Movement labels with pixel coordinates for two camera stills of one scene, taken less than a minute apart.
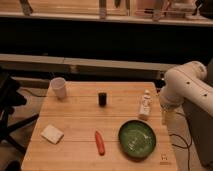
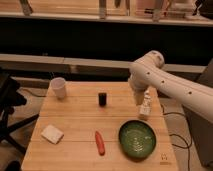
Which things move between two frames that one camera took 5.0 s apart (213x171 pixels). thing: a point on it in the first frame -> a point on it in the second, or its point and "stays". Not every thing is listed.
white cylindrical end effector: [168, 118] -> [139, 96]
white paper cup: [58, 84] stays
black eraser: [102, 99] stays
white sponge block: [52, 134] stays
